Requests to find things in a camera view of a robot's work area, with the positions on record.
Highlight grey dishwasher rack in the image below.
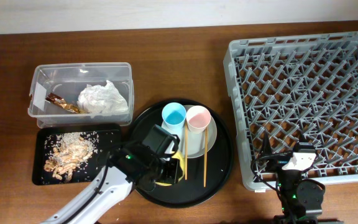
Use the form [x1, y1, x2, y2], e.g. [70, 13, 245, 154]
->
[223, 31, 358, 192]

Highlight left wooden chopstick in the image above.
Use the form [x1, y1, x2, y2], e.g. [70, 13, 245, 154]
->
[184, 121, 188, 180]

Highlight gold foil wrapper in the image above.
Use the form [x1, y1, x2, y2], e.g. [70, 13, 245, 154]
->
[45, 93, 86, 114]

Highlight blue cup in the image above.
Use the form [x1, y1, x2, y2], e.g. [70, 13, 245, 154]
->
[162, 102, 186, 130]

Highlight right wooden chopstick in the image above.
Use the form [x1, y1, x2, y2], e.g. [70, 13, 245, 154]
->
[203, 127, 208, 188]

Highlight round black tray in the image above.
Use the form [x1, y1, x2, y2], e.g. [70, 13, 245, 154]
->
[127, 98, 234, 208]

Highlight white napkin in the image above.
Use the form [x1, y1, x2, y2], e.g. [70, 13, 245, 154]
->
[77, 80, 129, 114]

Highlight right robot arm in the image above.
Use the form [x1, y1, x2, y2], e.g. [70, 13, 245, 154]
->
[259, 134, 325, 224]

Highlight wooden chopstick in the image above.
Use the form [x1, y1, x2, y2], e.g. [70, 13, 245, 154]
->
[203, 127, 208, 188]
[184, 121, 188, 180]

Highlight clear plastic bin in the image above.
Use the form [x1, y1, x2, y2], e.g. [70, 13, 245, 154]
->
[27, 62, 134, 128]

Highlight black rectangular tray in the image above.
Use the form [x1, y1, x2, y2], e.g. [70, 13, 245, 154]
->
[32, 124, 121, 185]

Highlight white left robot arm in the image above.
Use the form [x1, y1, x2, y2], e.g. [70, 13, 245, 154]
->
[44, 148, 185, 223]

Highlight pink cup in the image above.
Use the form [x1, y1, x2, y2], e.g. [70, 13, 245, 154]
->
[186, 105, 211, 134]

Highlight yellow bowl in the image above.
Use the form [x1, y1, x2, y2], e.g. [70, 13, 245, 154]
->
[155, 151, 185, 186]

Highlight food scraps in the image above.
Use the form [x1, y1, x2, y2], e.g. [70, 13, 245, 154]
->
[43, 131, 99, 183]

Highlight grey plate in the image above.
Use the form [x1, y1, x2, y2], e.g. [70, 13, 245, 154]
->
[162, 105, 218, 159]

